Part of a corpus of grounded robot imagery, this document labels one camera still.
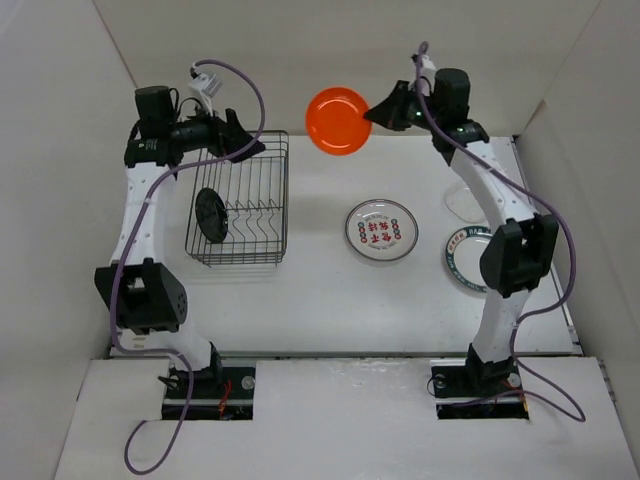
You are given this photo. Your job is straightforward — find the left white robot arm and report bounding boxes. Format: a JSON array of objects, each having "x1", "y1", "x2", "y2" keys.
[{"x1": 94, "y1": 86, "x2": 264, "y2": 397}]

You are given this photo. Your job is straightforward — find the white plate red characters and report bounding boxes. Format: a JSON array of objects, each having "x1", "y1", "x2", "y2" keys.
[{"x1": 344, "y1": 199, "x2": 419, "y2": 262}]

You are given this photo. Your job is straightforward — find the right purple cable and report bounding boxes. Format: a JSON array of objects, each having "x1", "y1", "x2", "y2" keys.
[{"x1": 412, "y1": 40, "x2": 587, "y2": 425}]

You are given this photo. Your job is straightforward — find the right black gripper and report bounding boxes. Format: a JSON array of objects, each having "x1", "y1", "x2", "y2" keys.
[{"x1": 365, "y1": 80, "x2": 443, "y2": 132}]

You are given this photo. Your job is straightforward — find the purple cable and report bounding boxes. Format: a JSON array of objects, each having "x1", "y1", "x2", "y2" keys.
[
  {"x1": 412, "y1": 40, "x2": 587, "y2": 425},
  {"x1": 109, "y1": 58, "x2": 266, "y2": 476}
]

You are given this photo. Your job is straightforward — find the clear glass plate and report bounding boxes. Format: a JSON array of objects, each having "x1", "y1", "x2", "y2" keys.
[{"x1": 444, "y1": 181, "x2": 486, "y2": 224}]

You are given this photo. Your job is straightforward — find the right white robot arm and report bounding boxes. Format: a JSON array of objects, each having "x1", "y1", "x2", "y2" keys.
[{"x1": 364, "y1": 67, "x2": 559, "y2": 398}]

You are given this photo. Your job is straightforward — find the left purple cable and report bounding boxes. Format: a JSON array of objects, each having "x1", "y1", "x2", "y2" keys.
[{"x1": 109, "y1": 58, "x2": 266, "y2": 476}]

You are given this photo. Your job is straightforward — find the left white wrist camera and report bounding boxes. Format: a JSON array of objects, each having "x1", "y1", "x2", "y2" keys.
[{"x1": 189, "y1": 73, "x2": 222, "y2": 107}]

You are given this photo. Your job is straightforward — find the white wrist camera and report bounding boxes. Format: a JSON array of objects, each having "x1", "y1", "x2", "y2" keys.
[
  {"x1": 189, "y1": 73, "x2": 222, "y2": 107},
  {"x1": 412, "y1": 51, "x2": 437, "y2": 86}
]

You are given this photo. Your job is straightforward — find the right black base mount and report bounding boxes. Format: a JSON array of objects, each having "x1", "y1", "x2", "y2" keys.
[{"x1": 428, "y1": 359, "x2": 529, "y2": 420}]

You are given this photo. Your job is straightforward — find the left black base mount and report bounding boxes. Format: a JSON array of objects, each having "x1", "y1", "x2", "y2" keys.
[{"x1": 158, "y1": 366, "x2": 256, "y2": 421}]

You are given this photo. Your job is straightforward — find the orange plate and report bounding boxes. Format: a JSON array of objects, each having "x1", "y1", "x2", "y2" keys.
[{"x1": 305, "y1": 86, "x2": 372, "y2": 156}]

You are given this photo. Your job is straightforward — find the black plate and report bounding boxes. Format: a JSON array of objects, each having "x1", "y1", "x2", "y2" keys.
[{"x1": 195, "y1": 188, "x2": 228, "y2": 244}]

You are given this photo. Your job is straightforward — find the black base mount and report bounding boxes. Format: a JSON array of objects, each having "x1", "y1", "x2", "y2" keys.
[
  {"x1": 158, "y1": 366, "x2": 256, "y2": 421},
  {"x1": 428, "y1": 359, "x2": 529, "y2": 420}
]

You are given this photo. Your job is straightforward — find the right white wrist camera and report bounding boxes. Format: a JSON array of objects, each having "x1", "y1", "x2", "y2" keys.
[{"x1": 412, "y1": 51, "x2": 437, "y2": 86}]

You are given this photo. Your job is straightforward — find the grey wire dish rack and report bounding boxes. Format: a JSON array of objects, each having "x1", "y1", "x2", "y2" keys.
[{"x1": 184, "y1": 130, "x2": 289, "y2": 267}]

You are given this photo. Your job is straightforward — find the white plate green rim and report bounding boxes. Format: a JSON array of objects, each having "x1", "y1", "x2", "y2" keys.
[{"x1": 444, "y1": 225, "x2": 492, "y2": 294}]

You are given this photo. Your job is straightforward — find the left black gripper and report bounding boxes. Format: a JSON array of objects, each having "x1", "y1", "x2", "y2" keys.
[{"x1": 169, "y1": 97, "x2": 264, "y2": 163}]

